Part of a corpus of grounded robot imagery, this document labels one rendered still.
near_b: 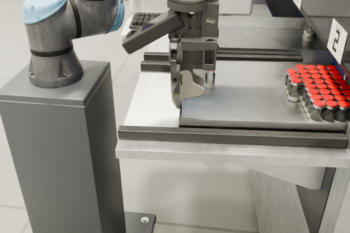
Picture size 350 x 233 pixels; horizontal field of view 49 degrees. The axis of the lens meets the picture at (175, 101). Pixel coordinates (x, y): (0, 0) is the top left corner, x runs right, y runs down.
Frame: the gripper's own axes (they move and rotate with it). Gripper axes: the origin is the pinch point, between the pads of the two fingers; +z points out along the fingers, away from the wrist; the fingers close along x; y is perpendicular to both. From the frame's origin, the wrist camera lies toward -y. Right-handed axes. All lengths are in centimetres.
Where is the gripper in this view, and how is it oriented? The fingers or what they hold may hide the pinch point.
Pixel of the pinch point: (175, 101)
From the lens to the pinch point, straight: 73.3
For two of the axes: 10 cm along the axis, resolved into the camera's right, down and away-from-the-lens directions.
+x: 0.7, -5.1, 8.6
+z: -0.1, 8.6, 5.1
